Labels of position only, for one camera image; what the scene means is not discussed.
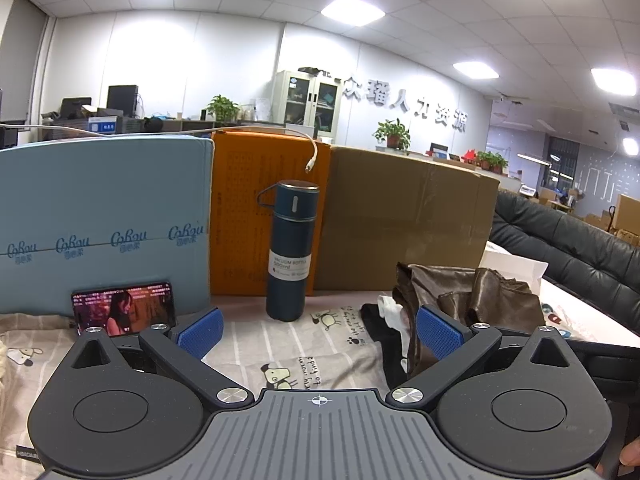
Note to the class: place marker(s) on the black leather sofa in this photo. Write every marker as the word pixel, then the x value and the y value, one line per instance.
pixel 575 245

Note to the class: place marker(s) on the white garment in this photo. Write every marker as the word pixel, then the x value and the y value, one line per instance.
pixel 395 312

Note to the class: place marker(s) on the dark blue vacuum bottle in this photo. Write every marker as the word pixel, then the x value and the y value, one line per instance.
pixel 292 285

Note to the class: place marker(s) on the square ceiling light panel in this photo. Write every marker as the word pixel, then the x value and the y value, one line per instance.
pixel 611 81
pixel 475 70
pixel 352 7

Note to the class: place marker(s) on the stack of cardboard boxes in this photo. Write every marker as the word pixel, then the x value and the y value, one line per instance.
pixel 627 215

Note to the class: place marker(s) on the silver wall lettering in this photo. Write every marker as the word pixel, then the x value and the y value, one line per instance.
pixel 400 105

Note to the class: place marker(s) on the orange cardboard box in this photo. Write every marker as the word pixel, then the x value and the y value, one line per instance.
pixel 240 210

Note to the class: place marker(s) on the black smartphone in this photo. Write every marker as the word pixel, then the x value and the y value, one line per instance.
pixel 125 307

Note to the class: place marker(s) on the dark window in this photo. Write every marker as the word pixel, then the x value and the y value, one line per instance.
pixel 562 160

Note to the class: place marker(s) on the cartoon printed blanket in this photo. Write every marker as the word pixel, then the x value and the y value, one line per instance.
pixel 310 350

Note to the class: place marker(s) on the person's right hand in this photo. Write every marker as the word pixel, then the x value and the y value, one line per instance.
pixel 632 452

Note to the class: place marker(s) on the glass door filing cabinet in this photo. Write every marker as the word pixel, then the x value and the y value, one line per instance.
pixel 307 105

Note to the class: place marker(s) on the brown cardboard box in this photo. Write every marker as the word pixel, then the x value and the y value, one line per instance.
pixel 400 210

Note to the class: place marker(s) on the brown satin garment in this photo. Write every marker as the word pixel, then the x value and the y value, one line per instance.
pixel 500 300

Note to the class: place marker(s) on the potted green plant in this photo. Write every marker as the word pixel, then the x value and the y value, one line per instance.
pixel 492 161
pixel 222 107
pixel 392 132

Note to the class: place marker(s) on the grey office device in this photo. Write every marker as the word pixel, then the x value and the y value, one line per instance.
pixel 112 122

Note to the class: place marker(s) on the light blue foam board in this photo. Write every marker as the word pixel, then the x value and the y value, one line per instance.
pixel 100 200

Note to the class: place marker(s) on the black garment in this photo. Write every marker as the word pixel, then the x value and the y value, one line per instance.
pixel 385 355

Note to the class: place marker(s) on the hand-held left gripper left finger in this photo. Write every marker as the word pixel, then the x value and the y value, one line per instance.
pixel 200 332

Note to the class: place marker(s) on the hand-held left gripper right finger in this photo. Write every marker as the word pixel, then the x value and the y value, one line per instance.
pixel 437 332

